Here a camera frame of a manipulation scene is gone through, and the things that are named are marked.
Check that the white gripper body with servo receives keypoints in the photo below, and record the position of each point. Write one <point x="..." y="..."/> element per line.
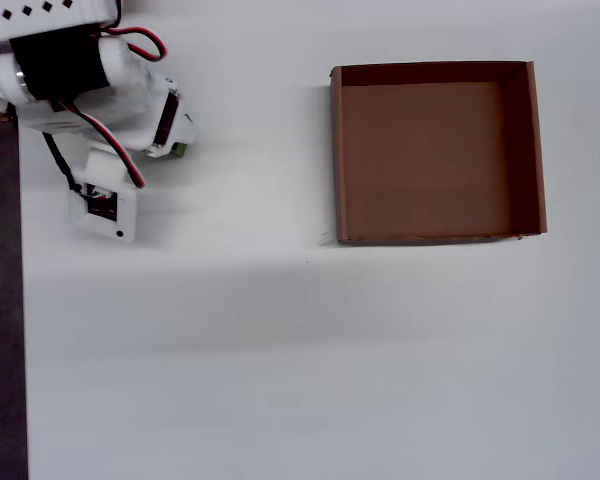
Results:
<point x="168" y="121"/>

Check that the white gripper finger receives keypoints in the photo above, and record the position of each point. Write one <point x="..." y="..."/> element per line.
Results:
<point x="157" y="152"/>
<point x="185" y="127"/>

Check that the green cube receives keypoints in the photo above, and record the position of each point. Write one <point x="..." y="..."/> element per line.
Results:
<point x="181" y="149"/>

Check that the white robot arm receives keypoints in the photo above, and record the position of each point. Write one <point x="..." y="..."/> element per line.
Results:
<point x="55" y="70"/>

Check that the brown cardboard box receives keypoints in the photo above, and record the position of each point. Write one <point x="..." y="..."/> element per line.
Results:
<point x="430" y="175"/>

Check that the small brown table-edge fitting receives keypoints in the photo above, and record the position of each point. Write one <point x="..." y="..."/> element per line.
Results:
<point x="3" y="119"/>

